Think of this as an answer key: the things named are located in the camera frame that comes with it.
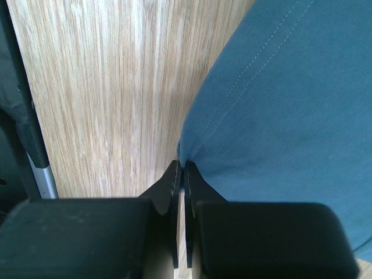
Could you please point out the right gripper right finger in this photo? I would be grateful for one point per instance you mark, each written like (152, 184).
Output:
(261, 239)

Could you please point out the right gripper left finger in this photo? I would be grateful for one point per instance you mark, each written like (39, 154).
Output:
(95, 237)

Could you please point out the blue-grey t-shirt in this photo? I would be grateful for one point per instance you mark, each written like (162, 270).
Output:
(285, 112)

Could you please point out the aluminium frame rail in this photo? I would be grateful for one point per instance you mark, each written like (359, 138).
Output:
(45, 181)

